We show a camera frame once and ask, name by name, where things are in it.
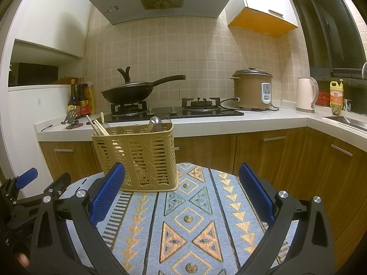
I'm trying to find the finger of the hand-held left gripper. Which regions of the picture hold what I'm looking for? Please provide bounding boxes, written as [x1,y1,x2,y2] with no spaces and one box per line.
[0,168,39,204]
[14,173,72,210]

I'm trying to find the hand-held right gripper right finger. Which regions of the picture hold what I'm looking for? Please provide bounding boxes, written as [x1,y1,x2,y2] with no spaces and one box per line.
[235,162,336,275]

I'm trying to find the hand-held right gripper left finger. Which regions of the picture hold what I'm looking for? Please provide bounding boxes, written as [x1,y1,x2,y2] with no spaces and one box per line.
[29,162,129,275]

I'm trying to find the beige plastic utensil basket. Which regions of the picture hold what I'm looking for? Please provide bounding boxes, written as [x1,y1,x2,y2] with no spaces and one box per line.
[91,123,180,193]

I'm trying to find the long all-metal spoon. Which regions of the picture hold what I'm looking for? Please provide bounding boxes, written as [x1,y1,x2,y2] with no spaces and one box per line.
[148,116,161,132]

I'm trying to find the person's left hand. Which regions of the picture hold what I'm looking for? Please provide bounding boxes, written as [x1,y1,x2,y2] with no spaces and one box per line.
[16,252,31,267]

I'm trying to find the wooden kitchen base cabinet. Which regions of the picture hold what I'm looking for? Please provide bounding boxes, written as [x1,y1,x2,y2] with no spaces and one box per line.
[34,107,367,270]

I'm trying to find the white refrigerator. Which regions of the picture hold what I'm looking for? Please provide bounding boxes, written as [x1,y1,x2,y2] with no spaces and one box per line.
[0,84,72,185]

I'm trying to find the black slotted spatula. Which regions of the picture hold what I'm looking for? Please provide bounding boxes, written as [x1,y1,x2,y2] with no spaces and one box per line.
[61,110,84,129]

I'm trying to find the blue patterned tablecloth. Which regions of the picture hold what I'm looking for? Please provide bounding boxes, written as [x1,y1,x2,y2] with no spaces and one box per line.
[60,163,302,275]

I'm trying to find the dark soy sauce bottle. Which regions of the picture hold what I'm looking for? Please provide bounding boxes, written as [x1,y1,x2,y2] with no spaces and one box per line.
[68,79,81,118]

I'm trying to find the red label sauce bottle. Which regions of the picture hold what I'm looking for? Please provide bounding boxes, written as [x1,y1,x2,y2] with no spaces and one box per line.
[78,77,90,116]

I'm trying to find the black burner grate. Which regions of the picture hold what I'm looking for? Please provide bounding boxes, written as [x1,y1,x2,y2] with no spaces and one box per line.
[110,101,148,115]
[181,97,221,111]

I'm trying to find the yellow oil bottle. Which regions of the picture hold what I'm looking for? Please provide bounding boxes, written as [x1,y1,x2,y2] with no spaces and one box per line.
[86,82,96,115]

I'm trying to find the black glass gas stove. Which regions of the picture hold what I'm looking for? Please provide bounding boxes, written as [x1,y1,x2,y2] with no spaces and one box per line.
[102,105,245,119]

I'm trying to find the black wok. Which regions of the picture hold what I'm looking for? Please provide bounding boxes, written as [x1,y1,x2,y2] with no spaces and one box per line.
[101,74,186,104]

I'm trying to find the brown rice cooker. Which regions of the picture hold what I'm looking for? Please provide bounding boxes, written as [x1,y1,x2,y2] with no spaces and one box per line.
[231,68,273,111]

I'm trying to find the pale pink electric kettle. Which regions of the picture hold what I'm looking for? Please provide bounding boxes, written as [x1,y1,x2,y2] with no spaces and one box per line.
[296,77,319,113]

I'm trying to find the steel sink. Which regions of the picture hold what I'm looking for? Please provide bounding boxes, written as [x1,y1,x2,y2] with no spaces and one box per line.
[323,115,367,134]

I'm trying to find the black wok lid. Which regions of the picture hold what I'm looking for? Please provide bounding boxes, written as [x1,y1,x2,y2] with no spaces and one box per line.
[103,66,156,88]

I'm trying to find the yellow detergent bottle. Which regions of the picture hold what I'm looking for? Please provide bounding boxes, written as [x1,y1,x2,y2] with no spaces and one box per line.
[330,79,345,107]

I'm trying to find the dark window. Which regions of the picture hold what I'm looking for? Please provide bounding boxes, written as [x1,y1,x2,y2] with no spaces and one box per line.
[288,0,367,78]

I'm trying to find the grey range hood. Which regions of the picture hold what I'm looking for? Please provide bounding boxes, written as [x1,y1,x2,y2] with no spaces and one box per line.
[84,0,242,26]

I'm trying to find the black power cable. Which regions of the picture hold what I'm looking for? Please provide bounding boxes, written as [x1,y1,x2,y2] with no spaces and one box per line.
[219,98,279,112]

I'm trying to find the white yellow wall cabinet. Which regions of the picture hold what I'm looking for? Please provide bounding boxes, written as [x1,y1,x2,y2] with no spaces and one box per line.
[225,0,299,37]

